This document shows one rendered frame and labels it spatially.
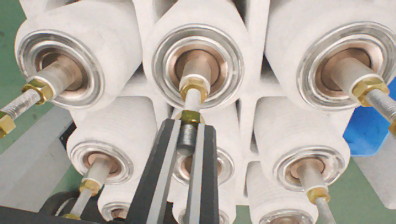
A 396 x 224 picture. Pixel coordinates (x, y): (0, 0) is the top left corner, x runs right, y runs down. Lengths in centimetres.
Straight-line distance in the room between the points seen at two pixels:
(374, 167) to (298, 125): 33
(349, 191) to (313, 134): 60
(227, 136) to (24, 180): 30
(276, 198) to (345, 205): 58
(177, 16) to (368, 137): 44
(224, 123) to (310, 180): 11
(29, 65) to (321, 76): 25
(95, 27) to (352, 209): 89
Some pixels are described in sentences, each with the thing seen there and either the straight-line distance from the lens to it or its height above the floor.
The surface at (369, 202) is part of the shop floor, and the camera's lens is 92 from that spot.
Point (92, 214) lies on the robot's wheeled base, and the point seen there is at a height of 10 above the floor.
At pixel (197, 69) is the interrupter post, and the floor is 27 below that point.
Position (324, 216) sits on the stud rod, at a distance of 24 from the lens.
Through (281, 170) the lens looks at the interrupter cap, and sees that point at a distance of 26.
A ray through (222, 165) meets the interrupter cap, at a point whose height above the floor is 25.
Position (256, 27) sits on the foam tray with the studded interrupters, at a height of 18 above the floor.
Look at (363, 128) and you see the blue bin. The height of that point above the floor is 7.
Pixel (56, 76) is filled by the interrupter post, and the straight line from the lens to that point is 20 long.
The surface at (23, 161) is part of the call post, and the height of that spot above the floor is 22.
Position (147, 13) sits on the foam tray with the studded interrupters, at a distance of 25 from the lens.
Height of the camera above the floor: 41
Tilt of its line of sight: 54 degrees down
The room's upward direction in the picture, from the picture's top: 173 degrees counter-clockwise
